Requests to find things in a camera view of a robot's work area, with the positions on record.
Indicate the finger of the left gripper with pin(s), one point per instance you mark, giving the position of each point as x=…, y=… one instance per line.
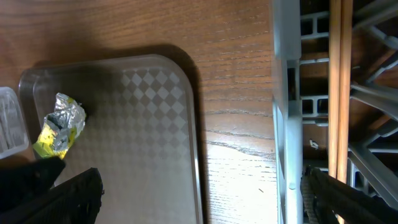
x=22, y=184

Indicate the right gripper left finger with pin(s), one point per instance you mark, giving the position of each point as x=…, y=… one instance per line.
x=78, y=200

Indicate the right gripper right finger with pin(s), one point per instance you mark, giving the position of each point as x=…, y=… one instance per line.
x=326, y=198

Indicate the silver foil wrapper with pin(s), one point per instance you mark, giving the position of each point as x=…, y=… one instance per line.
x=60, y=128

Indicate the grey dishwasher rack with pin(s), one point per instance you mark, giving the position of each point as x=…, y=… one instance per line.
x=300, y=69

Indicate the clear plastic bin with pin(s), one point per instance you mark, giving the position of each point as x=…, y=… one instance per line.
x=14, y=137

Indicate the dark brown serving tray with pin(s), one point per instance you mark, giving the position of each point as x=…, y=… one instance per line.
x=140, y=134

